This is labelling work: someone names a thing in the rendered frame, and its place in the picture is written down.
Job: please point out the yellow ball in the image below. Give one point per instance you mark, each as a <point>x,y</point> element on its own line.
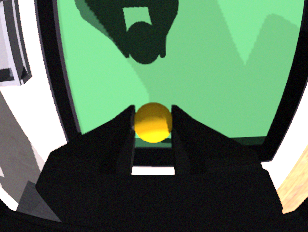
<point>153,122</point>

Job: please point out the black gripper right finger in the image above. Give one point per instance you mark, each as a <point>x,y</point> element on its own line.
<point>208,150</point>

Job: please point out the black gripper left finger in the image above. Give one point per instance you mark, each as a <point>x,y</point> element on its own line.
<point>99,148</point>

